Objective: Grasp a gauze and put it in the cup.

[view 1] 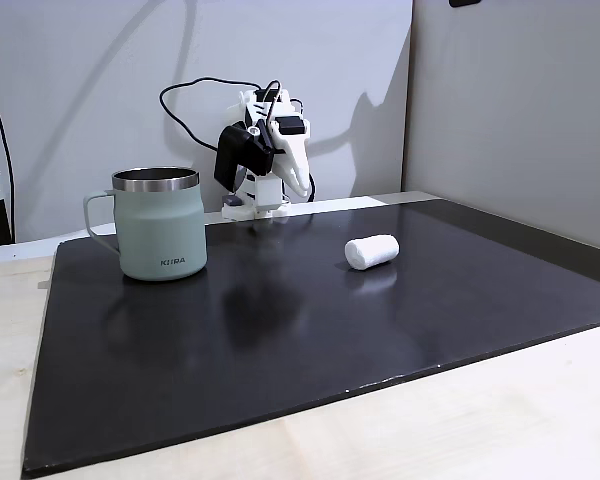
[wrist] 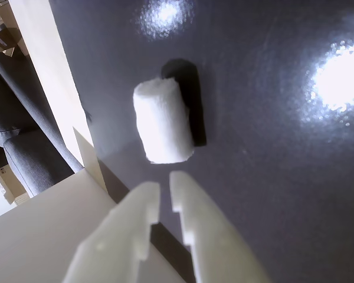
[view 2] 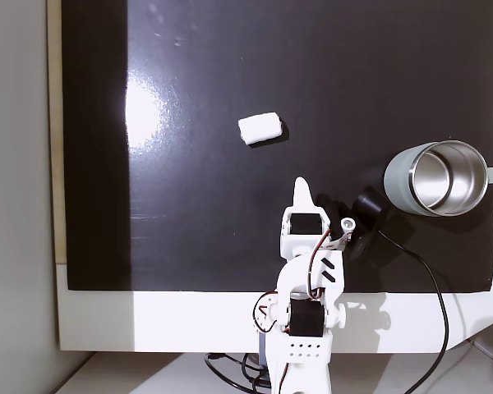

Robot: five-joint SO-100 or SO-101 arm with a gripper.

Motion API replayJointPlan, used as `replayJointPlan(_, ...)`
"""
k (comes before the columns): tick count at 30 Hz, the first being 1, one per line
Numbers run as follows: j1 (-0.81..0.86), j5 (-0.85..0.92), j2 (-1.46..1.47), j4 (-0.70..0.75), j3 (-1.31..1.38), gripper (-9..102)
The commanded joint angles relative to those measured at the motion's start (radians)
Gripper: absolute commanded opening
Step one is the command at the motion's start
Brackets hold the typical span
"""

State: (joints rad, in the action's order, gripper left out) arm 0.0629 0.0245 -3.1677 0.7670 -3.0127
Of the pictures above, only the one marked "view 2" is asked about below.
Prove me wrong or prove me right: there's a black rubber mat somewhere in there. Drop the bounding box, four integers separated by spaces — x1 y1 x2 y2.
61 0 493 295

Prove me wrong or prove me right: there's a sage green steel mug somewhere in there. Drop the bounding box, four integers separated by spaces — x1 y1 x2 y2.
384 140 493 218

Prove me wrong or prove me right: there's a black camera box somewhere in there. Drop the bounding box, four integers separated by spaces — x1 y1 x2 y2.
339 185 392 260

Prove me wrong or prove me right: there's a black power cable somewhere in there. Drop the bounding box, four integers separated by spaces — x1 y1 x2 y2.
204 351 272 392

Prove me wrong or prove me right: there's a black camera cable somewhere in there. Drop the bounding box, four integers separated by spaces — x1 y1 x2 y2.
376 229 451 394

